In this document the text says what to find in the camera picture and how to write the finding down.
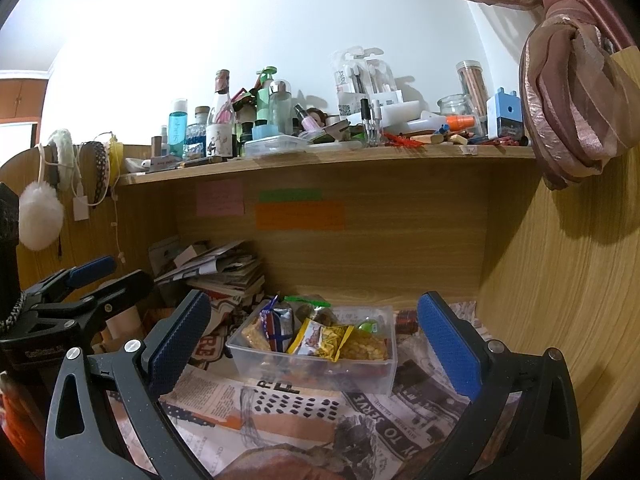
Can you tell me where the green sticky note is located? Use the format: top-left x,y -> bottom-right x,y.
258,188 -> 324,204

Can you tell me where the white printed bag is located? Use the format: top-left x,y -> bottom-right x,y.
185,287 -> 262,372

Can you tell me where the orange-capped white bottle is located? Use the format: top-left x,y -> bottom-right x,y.
407,112 -> 476,136

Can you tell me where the yellow snack packet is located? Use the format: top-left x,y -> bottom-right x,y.
289,317 -> 354,361

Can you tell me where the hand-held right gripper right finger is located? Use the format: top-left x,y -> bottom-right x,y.
416,291 -> 584,480

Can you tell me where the patterned dark headband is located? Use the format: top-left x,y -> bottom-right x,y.
82,140 -> 110,206

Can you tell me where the silver-capped clear bottle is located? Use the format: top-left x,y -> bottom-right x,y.
268,79 -> 293,136

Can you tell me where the pile of books and papers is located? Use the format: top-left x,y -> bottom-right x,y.
149,237 -> 266,307

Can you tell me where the blue pencil sharpener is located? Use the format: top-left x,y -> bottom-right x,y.
485,89 -> 525,139

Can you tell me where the pink sticky note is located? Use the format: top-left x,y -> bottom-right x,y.
196,179 -> 245,217

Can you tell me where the orange biscuit packet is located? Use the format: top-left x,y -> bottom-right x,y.
241,318 -> 269,352

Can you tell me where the red tassel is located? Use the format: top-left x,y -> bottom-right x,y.
382,132 -> 426,151

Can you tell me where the blue liquid bottle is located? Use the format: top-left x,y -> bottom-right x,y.
168,98 -> 189,159

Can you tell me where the green-sealed nut packet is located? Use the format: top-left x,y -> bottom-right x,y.
284,295 -> 342,332

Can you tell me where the clear tube of pencils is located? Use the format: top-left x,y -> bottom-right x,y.
455,60 -> 489,119

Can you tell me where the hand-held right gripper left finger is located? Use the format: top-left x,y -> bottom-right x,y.
44,290 -> 214,480

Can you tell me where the clear peanut packet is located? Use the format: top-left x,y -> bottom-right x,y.
342,331 -> 390,362

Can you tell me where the pink nail polish bottle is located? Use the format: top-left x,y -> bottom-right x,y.
293,103 -> 321,134

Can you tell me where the pink brown tied curtain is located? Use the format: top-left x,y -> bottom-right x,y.
419,0 -> 640,191

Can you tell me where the white fluffy headband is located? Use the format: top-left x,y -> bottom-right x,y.
47,129 -> 79,194

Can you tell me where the yellow headband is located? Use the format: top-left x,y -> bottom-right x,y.
108,134 -> 125,181

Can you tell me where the cork-capped glass bottle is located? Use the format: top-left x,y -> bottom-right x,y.
186,105 -> 211,157

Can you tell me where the white fluffy pom-pom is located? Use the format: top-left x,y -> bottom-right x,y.
18,181 -> 65,251

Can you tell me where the orange sticky note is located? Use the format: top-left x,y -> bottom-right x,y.
256,201 -> 346,232

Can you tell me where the wooden wall cabinet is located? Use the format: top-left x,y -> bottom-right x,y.
0,72 -> 52,124

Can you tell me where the blue snack packet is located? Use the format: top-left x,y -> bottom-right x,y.
257,296 -> 296,354

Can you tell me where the clear plastic container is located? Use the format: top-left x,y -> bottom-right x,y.
226,304 -> 399,396

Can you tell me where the green pump bottle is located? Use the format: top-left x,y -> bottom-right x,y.
254,65 -> 279,127

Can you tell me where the tall clear labelled bottle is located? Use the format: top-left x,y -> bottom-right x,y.
205,69 -> 237,159

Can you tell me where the clear lidded plastic box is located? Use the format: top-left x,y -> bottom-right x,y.
243,135 -> 364,158

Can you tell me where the clear brush blister pack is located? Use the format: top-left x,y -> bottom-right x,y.
330,47 -> 404,116

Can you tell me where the empty glass jar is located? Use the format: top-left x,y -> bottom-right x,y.
437,93 -> 474,121

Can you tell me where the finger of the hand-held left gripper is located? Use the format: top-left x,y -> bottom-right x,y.
22,255 -> 118,307
36,270 -> 156,342

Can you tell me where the newspaper sheet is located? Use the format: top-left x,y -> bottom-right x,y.
107,300 -> 523,480

